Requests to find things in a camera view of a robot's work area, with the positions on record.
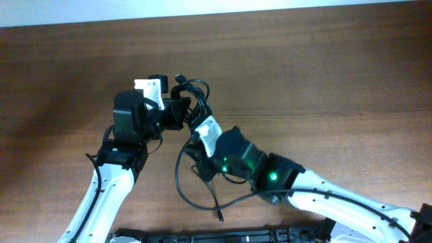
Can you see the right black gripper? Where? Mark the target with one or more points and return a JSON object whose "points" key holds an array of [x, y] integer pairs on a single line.
{"points": [[200, 162]]}

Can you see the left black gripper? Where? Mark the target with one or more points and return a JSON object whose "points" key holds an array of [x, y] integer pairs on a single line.
{"points": [[174, 110]]}

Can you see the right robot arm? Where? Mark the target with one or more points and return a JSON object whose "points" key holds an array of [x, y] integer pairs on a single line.
{"points": [[281, 181]]}

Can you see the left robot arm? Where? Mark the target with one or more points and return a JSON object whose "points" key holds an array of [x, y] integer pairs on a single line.
{"points": [[118, 163]]}

